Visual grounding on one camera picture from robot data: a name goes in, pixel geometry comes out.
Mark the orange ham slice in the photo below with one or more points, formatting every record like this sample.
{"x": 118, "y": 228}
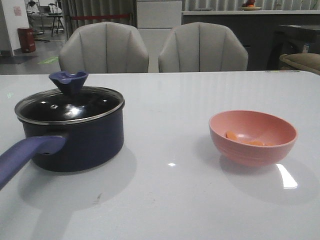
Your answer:
{"x": 255, "y": 143}
{"x": 232, "y": 136}

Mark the glass lid blue knob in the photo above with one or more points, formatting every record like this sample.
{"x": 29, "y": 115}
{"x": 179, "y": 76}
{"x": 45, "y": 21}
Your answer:
{"x": 70, "y": 103}

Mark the pink bowl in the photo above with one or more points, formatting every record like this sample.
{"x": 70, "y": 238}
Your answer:
{"x": 278, "y": 135}

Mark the right beige chair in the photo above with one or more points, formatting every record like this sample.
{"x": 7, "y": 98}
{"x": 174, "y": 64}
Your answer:
{"x": 202, "y": 47}

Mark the beige chair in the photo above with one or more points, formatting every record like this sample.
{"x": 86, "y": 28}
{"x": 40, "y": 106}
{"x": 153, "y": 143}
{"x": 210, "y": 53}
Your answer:
{"x": 202, "y": 47}
{"x": 105, "y": 48}

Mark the left beige chair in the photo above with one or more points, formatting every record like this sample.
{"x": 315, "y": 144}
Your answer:
{"x": 105, "y": 48}

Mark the dark blue saucepan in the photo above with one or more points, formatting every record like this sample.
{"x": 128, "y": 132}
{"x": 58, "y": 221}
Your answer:
{"x": 65, "y": 148}

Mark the white drawer cabinet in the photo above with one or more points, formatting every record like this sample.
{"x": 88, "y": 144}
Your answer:
{"x": 155, "y": 19}

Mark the red barrier belt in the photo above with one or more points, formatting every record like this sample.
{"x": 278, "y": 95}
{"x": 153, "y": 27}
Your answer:
{"x": 101, "y": 17}

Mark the dark counter white top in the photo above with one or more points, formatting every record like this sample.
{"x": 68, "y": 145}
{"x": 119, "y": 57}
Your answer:
{"x": 256, "y": 30}

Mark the fruit plate on counter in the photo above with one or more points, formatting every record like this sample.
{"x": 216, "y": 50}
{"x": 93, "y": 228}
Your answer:
{"x": 249, "y": 5}

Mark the background work desk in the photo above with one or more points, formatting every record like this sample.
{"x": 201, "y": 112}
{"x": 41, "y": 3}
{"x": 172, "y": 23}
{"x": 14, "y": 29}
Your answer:
{"x": 39, "y": 22}

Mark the dark side table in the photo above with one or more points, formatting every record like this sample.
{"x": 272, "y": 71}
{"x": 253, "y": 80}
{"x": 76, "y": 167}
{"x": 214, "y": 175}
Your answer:
{"x": 293, "y": 39}

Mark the red trash bin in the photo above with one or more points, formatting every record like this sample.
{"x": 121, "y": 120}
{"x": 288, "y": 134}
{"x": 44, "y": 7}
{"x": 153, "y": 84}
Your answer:
{"x": 26, "y": 40}

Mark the brown cushion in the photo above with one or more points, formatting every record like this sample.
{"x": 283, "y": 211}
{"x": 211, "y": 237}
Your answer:
{"x": 308, "y": 62}

